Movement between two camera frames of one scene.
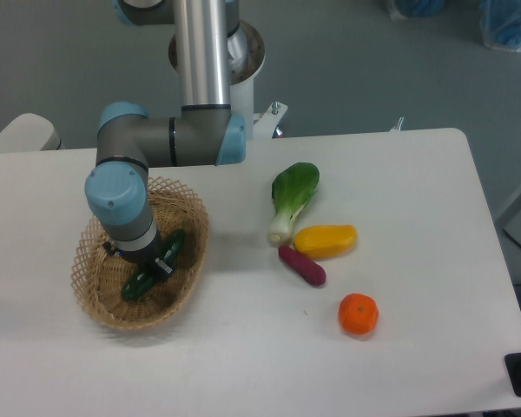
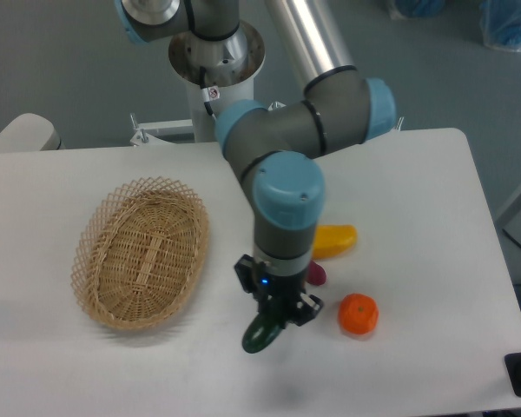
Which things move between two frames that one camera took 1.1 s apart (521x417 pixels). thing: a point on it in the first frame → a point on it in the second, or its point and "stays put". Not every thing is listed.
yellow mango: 325,241 stays put
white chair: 25,132 stays put
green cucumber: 141,281 → 260,333
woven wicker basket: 98,276 stays put
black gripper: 145,256 → 276,294
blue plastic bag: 510,24 stays put
